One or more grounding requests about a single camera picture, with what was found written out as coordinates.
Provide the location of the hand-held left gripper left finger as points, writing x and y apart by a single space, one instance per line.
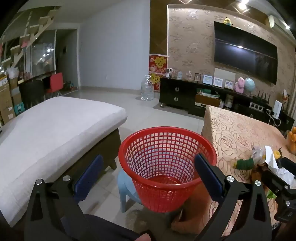
89 178

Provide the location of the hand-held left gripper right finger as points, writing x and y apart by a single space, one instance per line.
209 180

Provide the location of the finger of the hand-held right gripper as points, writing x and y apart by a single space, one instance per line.
272 179
286 163

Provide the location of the black and brown bag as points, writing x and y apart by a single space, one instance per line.
258 172

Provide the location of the large white paper tissue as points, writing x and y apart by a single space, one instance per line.
271 158

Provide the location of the red plastic mesh basket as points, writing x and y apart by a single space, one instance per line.
143 148

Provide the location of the pile of oranges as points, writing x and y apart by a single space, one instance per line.
291 139

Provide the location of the clear plastic bag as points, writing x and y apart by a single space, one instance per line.
259 153

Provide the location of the green striped wrapper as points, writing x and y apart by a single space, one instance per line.
244 163

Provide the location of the blue plastic stool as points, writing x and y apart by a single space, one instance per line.
126 185

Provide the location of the person's dark trousers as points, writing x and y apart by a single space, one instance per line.
97 228

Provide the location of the white upright box device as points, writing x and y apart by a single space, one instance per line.
277 110

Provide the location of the table with floral cloth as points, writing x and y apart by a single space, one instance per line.
231 129

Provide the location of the white bench cushion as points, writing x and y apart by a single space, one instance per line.
57 129

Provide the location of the white power strip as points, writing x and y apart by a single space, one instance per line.
256 106

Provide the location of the red and white figurine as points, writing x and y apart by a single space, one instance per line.
285 95

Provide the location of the black router with antennas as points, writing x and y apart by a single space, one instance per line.
261 99

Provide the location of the brown open drawer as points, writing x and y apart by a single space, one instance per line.
207 100

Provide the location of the metal tins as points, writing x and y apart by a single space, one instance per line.
229 100

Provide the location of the pale blue globe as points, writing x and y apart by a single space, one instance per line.
249 84

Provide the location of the pink plush toy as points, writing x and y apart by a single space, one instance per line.
239 84

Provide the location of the black television cabinet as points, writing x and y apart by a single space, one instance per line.
171 90

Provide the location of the white framed picture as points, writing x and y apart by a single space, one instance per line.
207 79
217 81
229 83

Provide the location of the red chair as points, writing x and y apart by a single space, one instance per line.
56 81

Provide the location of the black chair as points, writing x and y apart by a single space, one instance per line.
31 92

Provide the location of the clear large water bottle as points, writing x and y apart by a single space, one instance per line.
147 89

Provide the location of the glass jar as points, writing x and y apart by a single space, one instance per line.
189 75
180 74

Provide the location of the plain white board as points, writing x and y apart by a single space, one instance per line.
224 73

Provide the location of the stack of cardboard boxes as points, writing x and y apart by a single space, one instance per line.
5 99

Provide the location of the small white round device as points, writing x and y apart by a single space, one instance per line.
169 72

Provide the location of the black flat television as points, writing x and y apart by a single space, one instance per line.
242 51

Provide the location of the white plastic bag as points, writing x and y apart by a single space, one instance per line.
12 72

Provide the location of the glass sliding door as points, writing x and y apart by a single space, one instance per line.
44 55

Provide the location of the white air conditioner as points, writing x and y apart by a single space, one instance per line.
275 22

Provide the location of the yellow plush toy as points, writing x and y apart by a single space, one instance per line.
227 20

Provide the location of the ceiling spotlight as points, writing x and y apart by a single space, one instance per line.
241 5

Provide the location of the dark wooden bench frame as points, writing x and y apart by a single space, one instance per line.
108 148

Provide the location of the small dark picture frame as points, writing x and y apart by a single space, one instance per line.
197 77

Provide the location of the red festive wall hanging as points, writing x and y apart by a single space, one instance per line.
157 62

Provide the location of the wooden stepped wall shelves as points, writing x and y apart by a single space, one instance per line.
30 32

